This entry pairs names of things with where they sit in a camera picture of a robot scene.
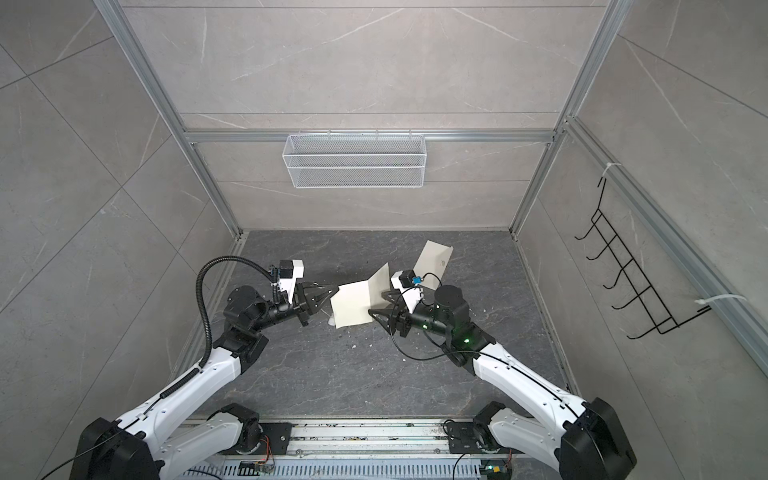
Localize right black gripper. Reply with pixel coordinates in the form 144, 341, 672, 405
370, 288, 456, 341

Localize tan letter paper sheet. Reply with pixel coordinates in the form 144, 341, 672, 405
331, 264, 391, 329

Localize cream paper envelope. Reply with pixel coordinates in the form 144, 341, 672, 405
413, 240, 454, 290

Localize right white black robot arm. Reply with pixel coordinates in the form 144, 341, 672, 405
368, 285, 637, 479

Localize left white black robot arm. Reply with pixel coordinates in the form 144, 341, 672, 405
70, 282, 338, 479

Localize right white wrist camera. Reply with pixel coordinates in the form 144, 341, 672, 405
391, 270, 423, 313

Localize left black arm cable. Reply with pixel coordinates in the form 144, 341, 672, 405
195, 256, 275, 370

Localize white wire mesh basket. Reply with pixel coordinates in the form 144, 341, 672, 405
282, 133, 428, 189

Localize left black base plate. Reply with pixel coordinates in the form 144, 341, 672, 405
225, 422, 293, 457

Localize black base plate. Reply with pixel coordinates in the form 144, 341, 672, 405
442, 419, 500, 454
225, 422, 293, 457

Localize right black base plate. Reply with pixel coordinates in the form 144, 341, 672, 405
442, 419, 500, 454

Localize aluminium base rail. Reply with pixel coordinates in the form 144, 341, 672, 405
176, 418, 539, 479

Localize black wire hook rack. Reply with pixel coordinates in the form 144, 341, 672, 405
574, 178, 712, 341

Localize white cable tie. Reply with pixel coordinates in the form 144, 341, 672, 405
694, 293, 748, 305

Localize aluminium frame profiles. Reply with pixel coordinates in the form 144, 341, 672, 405
92, 0, 768, 379

